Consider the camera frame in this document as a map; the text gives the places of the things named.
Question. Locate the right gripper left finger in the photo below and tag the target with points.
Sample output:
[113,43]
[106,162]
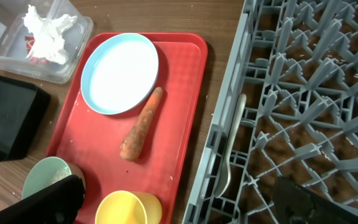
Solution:
[57,203]

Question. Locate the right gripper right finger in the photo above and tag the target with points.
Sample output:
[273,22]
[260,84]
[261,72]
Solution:
[296,204]

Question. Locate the light green bowl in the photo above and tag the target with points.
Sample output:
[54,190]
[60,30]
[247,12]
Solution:
[47,172]

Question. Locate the orange carrot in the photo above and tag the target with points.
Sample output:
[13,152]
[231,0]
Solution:
[132,145]

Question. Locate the white napkin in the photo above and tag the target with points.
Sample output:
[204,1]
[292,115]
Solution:
[48,35]

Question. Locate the red snack wrapper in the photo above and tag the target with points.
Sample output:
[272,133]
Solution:
[29,42]

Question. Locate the beige spoon in rack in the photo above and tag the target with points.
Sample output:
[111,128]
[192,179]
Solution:
[225,173]

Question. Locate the black waste tray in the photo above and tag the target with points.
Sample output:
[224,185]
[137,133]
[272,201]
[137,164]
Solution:
[22,107]

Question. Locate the grey dishwasher rack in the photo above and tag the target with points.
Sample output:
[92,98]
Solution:
[297,64]

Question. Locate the yellow plastic cup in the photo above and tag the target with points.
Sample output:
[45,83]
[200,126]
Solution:
[129,207]

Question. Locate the red serving tray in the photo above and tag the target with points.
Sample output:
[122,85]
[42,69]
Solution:
[91,140]

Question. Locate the light blue plate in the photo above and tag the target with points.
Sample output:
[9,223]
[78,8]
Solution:
[120,73]

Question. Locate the clear plastic bin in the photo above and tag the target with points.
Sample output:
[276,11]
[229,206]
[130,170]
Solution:
[13,54]

